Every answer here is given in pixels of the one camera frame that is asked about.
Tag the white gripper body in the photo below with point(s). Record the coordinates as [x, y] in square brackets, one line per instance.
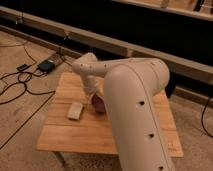
[91, 86]

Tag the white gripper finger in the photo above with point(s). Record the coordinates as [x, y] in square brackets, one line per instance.
[91, 99]

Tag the purple ceramic bowl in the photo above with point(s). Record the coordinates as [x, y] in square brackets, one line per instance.
[99, 104]

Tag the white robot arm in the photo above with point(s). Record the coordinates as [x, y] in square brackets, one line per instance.
[129, 87]

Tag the white rectangular block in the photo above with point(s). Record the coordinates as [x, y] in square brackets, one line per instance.
[75, 110]

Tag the black power adapter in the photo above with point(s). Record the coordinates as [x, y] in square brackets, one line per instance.
[46, 66]

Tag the small black device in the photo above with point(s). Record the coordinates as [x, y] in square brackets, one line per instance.
[22, 67]

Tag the long wooden beam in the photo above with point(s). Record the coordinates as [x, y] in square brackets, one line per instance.
[181, 66]

